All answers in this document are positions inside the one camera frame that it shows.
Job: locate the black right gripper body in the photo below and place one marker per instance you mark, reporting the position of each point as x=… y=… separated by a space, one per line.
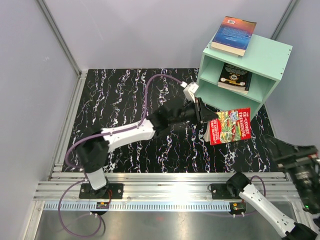
x=304 y=177

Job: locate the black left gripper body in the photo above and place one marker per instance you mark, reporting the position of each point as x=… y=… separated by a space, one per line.
x=192 y=112

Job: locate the red treehouse book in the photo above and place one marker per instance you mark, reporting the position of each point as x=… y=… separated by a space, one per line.
x=230 y=126

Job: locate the black paperback book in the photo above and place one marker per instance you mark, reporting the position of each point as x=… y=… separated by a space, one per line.
x=233 y=78

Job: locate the blue orange sunset book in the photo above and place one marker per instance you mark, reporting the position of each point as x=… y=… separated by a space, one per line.
x=234 y=35

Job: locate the dark blue paperback book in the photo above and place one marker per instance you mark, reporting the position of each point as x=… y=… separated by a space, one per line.
x=248 y=82

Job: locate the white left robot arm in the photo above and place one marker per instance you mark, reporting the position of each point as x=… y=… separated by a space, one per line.
x=93 y=151

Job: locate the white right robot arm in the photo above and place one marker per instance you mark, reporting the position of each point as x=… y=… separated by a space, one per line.
x=287 y=228

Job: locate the right control board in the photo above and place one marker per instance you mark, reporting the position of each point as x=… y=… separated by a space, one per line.
x=238 y=208

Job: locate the control board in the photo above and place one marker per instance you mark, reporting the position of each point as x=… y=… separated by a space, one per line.
x=238 y=208
x=103 y=205

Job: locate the mint green wooden shelf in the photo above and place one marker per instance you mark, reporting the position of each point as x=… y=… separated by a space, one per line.
x=264 y=57

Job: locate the black marbled table mat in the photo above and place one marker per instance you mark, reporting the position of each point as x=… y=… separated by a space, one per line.
x=114 y=97

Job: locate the left control board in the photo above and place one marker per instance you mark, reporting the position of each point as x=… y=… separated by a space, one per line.
x=103 y=205

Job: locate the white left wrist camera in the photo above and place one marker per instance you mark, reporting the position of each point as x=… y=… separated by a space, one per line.
x=189 y=90

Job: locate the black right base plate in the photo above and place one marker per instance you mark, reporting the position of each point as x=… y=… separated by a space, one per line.
x=227 y=191

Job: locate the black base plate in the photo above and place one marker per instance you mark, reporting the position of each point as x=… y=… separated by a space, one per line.
x=227 y=191
x=112 y=191

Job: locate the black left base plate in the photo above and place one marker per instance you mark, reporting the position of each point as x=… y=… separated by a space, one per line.
x=112 y=191

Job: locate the white slotted cable duct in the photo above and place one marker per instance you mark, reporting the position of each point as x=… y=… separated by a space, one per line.
x=140 y=206

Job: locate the left aluminium frame post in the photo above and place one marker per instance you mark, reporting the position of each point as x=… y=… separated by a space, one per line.
x=58 y=35

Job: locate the aluminium frame post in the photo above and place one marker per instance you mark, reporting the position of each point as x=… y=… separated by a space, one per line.
x=58 y=35
x=284 y=19

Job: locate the right aluminium frame post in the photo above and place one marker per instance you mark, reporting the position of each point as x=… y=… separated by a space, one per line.
x=284 y=19

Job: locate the aluminium mounting rail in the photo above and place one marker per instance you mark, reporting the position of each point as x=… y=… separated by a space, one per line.
x=164 y=187

